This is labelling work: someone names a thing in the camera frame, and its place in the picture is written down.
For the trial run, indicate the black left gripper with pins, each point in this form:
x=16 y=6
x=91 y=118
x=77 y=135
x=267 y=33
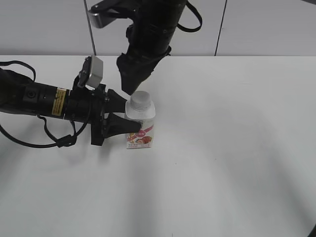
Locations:
x=109 y=102

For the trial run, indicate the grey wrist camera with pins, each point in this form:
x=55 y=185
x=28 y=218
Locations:
x=91 y=73
x=107 y=11

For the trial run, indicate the white yili yogurt bottle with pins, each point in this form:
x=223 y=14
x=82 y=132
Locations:
x=145 y=136

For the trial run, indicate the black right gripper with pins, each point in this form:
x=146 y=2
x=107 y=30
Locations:
x=136 y=66

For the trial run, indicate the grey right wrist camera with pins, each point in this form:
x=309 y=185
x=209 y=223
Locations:
x=107 y=11

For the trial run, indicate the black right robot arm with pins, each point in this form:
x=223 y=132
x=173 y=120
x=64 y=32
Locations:
x=149 y=41

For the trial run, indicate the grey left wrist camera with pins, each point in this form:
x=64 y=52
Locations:
x=91 y=73

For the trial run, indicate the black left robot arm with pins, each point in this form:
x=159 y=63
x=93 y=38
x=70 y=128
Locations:
x=20 y=95

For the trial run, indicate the white plastic bottle cap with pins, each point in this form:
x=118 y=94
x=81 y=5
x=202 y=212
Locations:
x=140 y=100

